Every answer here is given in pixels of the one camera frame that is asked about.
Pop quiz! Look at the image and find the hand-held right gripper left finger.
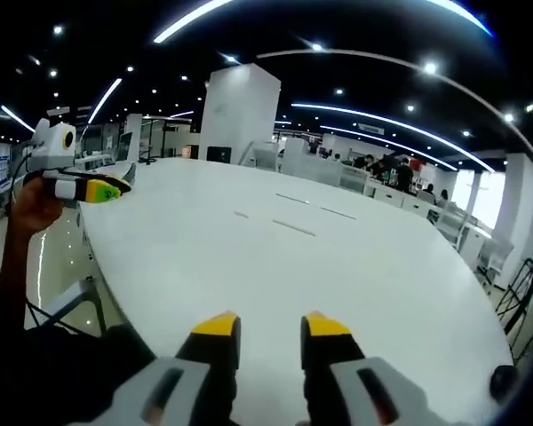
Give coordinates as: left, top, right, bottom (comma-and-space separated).
113, 309, 243, 426

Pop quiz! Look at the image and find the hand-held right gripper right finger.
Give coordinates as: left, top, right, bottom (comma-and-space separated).
299, 310, 434, 426

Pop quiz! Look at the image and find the white socket holder cover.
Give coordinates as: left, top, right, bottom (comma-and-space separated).
270, 218, 317, 238

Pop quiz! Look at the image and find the person's left hand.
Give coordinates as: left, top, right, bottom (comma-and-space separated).
8, 175, 68, 235

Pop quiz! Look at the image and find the black square panel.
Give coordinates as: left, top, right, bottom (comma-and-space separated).
206, 145, 232, 164

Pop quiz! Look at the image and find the long thin white strip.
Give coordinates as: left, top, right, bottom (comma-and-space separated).
274, 193, 313, 205
319, 206, 359, 221

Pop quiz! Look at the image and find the white square pillar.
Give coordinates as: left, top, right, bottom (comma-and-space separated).
492, 153, 533, 285
198, 63, 282, 166

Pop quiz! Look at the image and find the person's dark clothing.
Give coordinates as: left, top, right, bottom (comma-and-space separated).
0, 283, 157, 426

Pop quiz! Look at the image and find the white cabinet row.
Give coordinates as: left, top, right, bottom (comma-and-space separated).
366, 181, 434, 217

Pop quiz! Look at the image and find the black round chair top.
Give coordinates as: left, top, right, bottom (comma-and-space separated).
489, 364, 520, 406

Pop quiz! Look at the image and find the white metal frame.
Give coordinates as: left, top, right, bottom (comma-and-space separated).
39, 279, 108, 335

